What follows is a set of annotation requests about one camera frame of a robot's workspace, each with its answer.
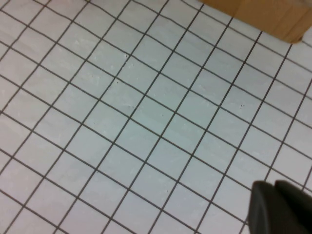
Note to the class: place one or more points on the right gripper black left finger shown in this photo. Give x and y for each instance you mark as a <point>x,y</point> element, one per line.
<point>263,212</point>

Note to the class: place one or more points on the white black grid tablecloth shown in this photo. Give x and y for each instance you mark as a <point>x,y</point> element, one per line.
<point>122,122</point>

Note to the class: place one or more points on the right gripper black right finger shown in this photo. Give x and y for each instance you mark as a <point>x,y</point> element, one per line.
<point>297,204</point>

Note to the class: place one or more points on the cardboard box with biscuit label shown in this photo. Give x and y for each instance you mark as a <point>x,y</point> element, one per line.
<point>263,14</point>

